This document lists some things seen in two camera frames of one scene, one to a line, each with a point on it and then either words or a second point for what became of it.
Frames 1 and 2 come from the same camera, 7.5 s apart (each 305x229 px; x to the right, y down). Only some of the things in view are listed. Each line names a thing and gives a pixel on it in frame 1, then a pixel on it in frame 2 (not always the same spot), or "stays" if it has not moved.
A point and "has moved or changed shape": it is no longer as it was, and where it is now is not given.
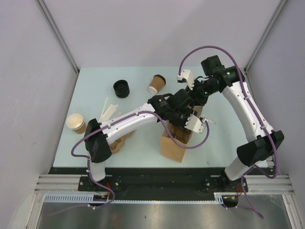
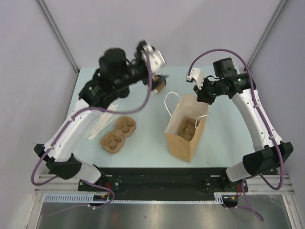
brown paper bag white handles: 169,149 has moved or changed shape
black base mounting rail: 157,184 stays
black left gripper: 183,123 → 146,81
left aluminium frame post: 58,34 stays
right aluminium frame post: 278,12 stays
